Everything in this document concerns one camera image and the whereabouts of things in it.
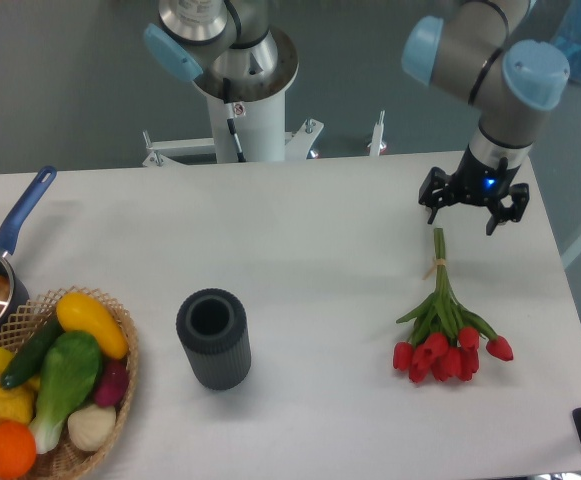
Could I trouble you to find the orange fruit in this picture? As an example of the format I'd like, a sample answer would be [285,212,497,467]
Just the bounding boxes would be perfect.
[0,421,37,479]

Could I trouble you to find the dark grey ribbed vase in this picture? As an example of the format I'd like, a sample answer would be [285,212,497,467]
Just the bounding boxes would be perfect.
[176,288,252,391]

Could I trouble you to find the white clamp post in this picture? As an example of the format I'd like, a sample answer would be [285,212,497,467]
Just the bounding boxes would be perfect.
[368,110,387,156]

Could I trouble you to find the red tulip bouquet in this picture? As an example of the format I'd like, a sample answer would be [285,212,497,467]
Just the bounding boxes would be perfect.
[392,228,514,384]

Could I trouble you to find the woven wicker basket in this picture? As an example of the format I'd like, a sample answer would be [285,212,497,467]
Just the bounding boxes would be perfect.
[0,287,139,479]

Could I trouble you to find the white garlic bulb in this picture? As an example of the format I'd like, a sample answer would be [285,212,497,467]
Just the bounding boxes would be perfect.
[67,404,116,452]

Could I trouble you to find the yellow gourd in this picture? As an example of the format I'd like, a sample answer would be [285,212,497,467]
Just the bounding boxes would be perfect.
[0,382,36,430]

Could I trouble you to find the green bok choy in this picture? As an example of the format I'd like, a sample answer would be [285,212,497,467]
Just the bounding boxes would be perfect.
[29,331,102,455]

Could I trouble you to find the dark green cucumber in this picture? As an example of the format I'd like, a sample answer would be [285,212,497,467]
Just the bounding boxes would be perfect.
[0,316,64,390]

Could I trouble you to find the yellow squash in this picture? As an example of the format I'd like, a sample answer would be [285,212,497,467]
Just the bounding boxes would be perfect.
[56,292,129,360]

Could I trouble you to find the white frame bracket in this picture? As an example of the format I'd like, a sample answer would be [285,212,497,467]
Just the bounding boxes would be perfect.
[142,118,324,167]

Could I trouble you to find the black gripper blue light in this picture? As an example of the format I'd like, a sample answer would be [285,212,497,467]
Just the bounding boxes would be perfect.
[418,144,529,236]

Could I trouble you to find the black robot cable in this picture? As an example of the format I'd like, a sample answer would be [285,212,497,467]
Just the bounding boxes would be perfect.
[220,77,247,163]

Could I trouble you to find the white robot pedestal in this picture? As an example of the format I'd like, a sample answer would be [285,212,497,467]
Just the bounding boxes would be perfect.
[194,26,298,163]

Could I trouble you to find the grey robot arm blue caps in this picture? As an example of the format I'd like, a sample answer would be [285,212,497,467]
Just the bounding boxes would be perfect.
[143,1,569,232]

